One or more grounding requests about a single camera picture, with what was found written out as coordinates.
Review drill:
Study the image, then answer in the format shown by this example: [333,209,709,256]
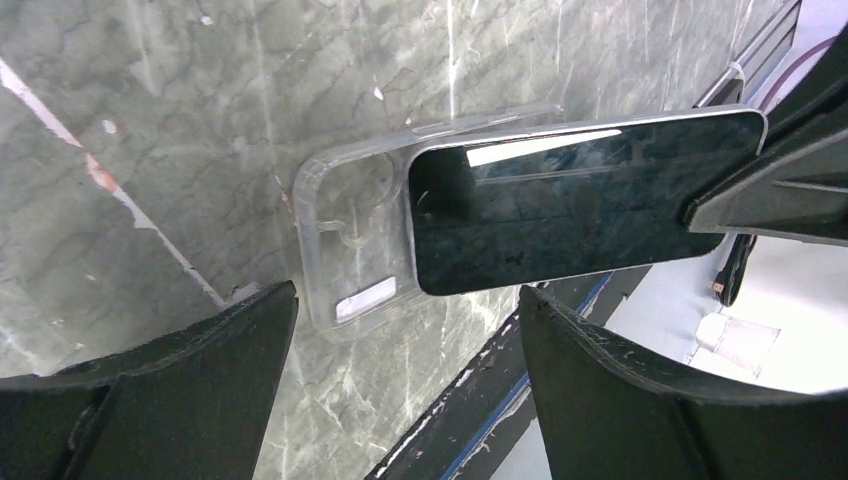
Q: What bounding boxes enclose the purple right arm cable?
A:
[758,36,839,114]

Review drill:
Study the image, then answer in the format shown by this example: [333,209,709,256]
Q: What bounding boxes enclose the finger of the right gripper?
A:
[764,26,847,146]
[684,112,847,247]

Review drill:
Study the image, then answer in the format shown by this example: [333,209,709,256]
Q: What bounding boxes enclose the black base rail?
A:
[367,266,650,479]

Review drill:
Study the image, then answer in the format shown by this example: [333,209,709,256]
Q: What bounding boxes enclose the silver black phone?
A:
[407,105,768,296]

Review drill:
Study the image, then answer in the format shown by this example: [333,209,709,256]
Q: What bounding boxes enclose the clear magsafe phone case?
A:
[292,102,563,343]

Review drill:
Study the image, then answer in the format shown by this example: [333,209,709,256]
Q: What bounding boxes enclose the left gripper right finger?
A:
[519,286,847,479]

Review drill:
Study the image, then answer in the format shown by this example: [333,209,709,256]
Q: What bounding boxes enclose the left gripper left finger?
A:
[1,281,299,479]

